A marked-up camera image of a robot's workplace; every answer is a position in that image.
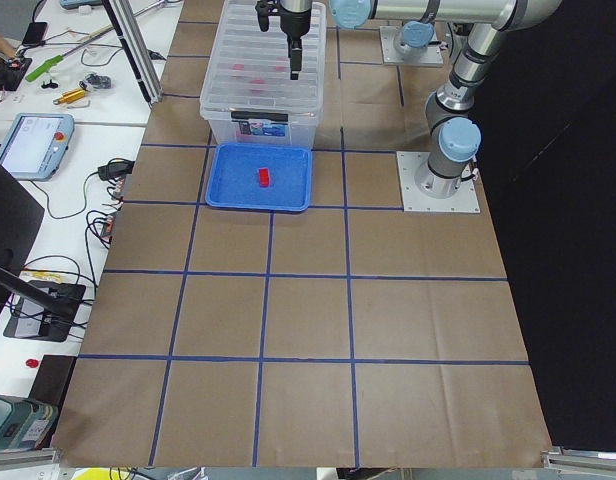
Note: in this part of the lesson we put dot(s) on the clear plastic box lid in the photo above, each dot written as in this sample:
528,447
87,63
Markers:
240,40

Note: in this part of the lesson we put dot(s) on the green handled tool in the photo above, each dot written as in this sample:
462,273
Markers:
90,40

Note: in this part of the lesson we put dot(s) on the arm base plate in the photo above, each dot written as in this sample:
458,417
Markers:
412,44
424,192

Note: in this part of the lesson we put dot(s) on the brass cylinder tool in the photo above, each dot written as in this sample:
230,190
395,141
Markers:
73,99

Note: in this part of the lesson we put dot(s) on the black box latch handle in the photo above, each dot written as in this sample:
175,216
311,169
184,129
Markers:
253,115

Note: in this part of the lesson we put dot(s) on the black smartphone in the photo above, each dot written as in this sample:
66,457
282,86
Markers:
35,33

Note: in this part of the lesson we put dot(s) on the teach pendant tablet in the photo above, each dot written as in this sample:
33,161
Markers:
35,145

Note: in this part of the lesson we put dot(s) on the black monitor stand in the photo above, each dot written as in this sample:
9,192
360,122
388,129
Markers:
45,311

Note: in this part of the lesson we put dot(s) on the clear plastic storage box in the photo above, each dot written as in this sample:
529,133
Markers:
298,131

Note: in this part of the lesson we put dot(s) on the blue plastic tray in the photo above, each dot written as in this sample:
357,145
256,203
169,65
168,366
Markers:
233,181

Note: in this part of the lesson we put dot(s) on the black power adapter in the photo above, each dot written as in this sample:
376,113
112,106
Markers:
115,169

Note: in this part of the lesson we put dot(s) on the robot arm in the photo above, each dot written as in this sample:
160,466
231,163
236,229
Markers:
353,14
455,138

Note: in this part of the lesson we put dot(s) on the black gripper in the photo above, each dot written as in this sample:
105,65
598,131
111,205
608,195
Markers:
294,24

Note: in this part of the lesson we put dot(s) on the aluminium frame post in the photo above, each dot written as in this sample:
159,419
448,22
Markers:
124,23

